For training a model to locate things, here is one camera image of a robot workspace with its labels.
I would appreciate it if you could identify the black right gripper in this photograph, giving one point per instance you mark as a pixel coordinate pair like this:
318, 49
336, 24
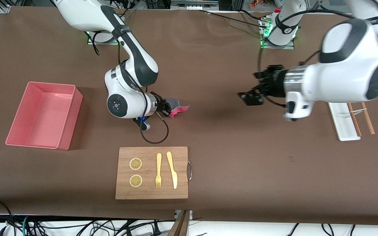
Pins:
158, 102

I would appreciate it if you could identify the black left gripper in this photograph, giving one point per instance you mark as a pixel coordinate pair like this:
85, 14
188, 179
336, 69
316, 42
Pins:
273, 83

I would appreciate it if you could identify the pink and grey cloth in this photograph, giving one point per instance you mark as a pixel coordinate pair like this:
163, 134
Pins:
179, 108

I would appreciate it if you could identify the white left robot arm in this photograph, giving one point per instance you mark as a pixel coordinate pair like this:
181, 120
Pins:
340, 78

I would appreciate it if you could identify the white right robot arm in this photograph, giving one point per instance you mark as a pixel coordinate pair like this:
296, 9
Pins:
126, 105

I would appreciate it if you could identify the wooden cutting board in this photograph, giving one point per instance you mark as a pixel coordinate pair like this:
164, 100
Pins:
148, 154

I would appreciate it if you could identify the yellow plastic fork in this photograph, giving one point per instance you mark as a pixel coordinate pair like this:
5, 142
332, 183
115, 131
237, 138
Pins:
158, 164

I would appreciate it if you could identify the yellow plastic knife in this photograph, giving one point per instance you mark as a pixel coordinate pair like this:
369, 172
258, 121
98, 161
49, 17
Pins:
172, 170

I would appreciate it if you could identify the lemon slice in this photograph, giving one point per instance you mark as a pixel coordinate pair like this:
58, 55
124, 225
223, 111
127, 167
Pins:
136, 181
136, 164

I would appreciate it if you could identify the white rectangular tray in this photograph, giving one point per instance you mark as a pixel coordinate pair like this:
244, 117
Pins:
343, 127

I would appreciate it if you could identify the thin white band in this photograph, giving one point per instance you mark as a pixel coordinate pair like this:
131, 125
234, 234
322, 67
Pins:
358, 111

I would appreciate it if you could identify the wooden plank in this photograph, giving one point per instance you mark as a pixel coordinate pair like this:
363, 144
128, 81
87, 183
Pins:
180, 226

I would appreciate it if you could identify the pink plastic bin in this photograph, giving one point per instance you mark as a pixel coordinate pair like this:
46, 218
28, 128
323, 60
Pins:
38, 114

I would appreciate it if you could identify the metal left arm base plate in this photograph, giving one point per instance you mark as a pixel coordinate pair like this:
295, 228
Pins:
290, 47

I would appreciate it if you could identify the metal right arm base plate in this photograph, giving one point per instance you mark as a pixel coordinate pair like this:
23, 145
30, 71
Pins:
90, 42

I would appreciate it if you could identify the aluminium corner bracket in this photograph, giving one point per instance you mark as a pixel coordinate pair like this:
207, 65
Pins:
4, 9

